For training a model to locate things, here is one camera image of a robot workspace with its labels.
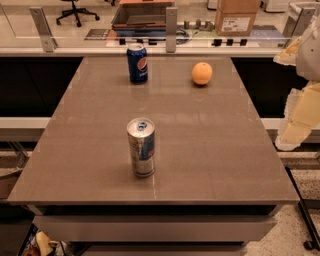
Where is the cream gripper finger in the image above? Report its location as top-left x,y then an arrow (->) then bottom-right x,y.
273,37 -> 301,66
275,82 -> 320,151

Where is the orange fruit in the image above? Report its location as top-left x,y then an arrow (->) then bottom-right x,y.
192,62 -> 213,85

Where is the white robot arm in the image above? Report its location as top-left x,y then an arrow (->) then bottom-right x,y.
273,16 -> 320,151

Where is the blue pepsi can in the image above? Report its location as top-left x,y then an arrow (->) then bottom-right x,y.
127,43 -> 148,84

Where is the silver redbull can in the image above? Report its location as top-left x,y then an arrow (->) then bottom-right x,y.
127,117 -> 155,177

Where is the cardboard box with label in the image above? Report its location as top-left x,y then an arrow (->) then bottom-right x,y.
215,0 -> 260,36

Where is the grey open tray box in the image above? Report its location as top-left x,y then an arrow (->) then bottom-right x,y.
111,0 -> 175,29

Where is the black office chair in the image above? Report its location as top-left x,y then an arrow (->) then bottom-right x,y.
56,0 -> 100,27

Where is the grey drawer front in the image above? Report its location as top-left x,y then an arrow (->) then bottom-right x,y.
34,215 -> 276,242

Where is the right metal glass post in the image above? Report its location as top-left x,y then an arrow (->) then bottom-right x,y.
283,8 -> 315,46

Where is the metal glass post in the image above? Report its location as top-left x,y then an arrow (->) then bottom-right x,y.
283,8 -> 315,46
166,7 -> 177,53
29,7 -> 57,52

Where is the middle metal glass post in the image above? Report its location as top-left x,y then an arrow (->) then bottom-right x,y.
166,7 -> 177,53

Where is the left metal glass post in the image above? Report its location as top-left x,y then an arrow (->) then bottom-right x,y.
29,7 -> 57,52

